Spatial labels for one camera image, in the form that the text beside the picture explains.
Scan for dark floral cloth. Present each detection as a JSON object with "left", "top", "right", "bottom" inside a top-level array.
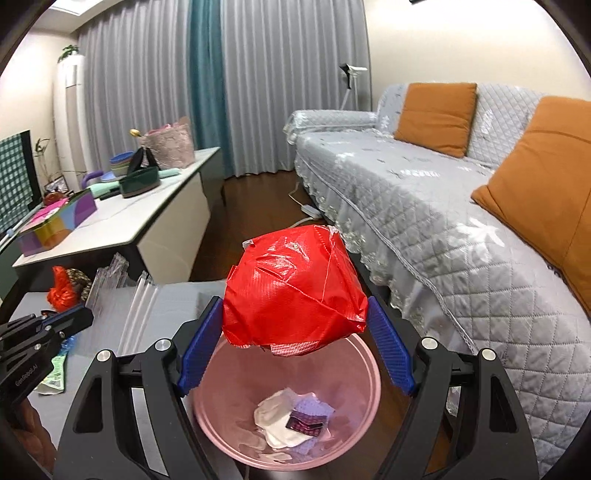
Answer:
[{"left": 66, "top": 268, "right": 92, "bottom": 302}]

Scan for blue plastic bag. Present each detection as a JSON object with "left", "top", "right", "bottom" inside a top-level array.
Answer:
[{"left": 59, "top": 337, "right": 76, "bottom": 356}]

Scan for grey curtain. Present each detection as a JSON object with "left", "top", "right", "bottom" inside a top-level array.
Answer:
[{"left": 78, "top": 1, "right": 370, "bottom": 176}]

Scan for orange plastic bag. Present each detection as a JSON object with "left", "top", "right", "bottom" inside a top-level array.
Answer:
[{"left": 47, "top": 266, "right": 80, "bottom": 313}]

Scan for grey mat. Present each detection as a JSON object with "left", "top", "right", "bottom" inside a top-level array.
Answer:
[{"left": 1, "top": 281, "right": 224, "bottom": 479}]

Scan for white power strip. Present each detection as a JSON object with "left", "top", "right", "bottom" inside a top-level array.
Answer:
[{"left": 301, "top": 204, "right": 322, "bottom": 219}]

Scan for colourful rectangular box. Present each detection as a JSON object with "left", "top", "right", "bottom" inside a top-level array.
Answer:
[{"left": 17, "top": 189, "right": 97, "bottom": 257}]

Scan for purple wrapper in basin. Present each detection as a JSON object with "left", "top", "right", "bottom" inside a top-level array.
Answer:
[{"left": 286, "top": 396, "right": 335, "bottom": 437}]

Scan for green panda snack bag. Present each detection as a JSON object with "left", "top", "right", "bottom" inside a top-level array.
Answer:
[{"left": 35, "top": 353, "right": 67, "bottom": 396}]

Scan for clear plastic strips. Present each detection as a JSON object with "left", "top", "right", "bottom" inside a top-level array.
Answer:
[{"left": 79, "top": 253, "right": 159, "bottom": 356}]

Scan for orange cushion near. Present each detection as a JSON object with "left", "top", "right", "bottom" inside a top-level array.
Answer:
[{"left": 471, "top": 96, "right": 590, "bottom": 312}]

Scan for orange cushion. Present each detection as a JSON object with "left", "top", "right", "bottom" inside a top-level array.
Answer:
[
  {"left": 471, "top": 96, "right": 590, "bottom": 312},
  {"left": 394, "top": 83, "right": 477, "bottom": 158}
]

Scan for checked cloth covered television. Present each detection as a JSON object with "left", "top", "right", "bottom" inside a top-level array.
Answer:
[{"left": 0, "top": 130, "right": 41, "bottom": 235}]

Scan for orange cushion far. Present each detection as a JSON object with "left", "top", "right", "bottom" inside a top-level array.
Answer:
[{"left": 394, "top": 83, "right": 477, "bottom": 158}]

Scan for left hand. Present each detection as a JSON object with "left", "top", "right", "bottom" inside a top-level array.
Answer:
[{"left": 13, "top": 399, "right": 57, "bottom": 473}]

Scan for white standing air conditioner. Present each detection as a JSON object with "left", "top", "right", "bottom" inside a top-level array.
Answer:
[{"left": 53, "top": 53, "right": 94, "bottom": 191}]

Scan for picture frame on cabinet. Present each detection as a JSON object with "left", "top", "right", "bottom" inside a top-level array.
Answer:
[{"left": 44, "top": 176, "right": 70, "bottom": 195}]

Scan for grey quilted sofa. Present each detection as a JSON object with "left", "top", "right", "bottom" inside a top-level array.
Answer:
[{"left": 284, "top": 84, "right": 590, "bottom": 479}]

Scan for white tissue in basin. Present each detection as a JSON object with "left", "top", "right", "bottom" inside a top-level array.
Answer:
[{"left": 253, "top": 388, "right": 329, "bottom": 455}]

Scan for pink trash basin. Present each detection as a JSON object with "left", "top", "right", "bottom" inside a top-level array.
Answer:
[{"left": 190, "top": 335, "right": 381, "bottom": 471}]

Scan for teal curtain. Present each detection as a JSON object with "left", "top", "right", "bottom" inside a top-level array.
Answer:
[{"left": 188, "top": 1, "right": 235, "bottom": 178}]

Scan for dark green round box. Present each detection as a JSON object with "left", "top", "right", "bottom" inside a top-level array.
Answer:
[{"left": 119, "top": 167, "right": 160, "bottom": 198}]

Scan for stacked coloured bowls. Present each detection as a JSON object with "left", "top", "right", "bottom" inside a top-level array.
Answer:
[{"left": 109, "top": 151, "right": 134, "bottom": 178}]

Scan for white floor lamp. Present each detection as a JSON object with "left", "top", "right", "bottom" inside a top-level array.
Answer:
[{"left": 339, "top": 63, "right": 369, "bottom": 110}]

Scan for red wrapper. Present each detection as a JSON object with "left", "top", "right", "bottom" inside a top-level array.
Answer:
[{"left": 222, "top": 225, "right": 369, "bottom": 357}]

